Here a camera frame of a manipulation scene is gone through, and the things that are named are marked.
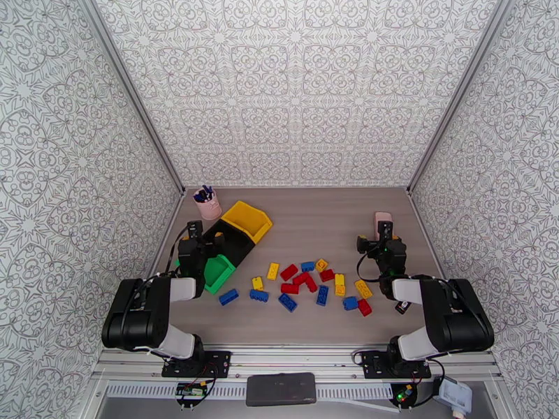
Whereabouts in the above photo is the pink flat case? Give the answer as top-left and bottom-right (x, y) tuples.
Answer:
(374, 211), (395, 240)

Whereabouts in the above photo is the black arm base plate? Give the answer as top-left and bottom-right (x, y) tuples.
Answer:
(161, 350), (232, 379)
(363, 350), (432, 380)

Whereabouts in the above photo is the black rectangular pad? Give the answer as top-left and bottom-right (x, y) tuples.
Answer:
(245, 372), (317, 407)

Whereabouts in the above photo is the green circuit board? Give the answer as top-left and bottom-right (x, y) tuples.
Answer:
(175, 380), (207, 399)

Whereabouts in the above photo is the black plastic bin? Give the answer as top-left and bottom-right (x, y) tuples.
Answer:
(202, 219), (256, 268)

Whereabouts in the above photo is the pink pen cup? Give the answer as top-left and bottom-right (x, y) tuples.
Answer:
(194, 191), (223, 221)

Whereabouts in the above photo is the yellow plastic bin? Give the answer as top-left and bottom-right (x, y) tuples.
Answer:
(220, 200), (274, 245)

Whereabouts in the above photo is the aluminium frame post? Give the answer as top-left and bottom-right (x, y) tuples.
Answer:
(406, 0), (509, 196)
(76, 0), (187, 196)

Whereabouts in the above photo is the aluminium table edge rail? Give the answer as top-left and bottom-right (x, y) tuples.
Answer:
(144, 191), (187, 281)
(408, 191), (447, 279)

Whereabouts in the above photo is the green plastic bin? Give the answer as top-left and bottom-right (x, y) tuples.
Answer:
(175, 253), (237, 295)

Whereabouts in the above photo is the round black board green light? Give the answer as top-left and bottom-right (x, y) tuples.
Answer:
(389, 383), (419, 409)

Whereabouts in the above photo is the aluminium mounting rail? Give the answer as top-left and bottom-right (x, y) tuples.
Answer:
(94, 343), (503, 374)

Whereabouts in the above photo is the white slotted cable duct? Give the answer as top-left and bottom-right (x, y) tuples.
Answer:
(106, 383), (396, 402)

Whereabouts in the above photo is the white box device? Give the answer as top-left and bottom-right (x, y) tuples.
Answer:
(436, 376), (474, 418)

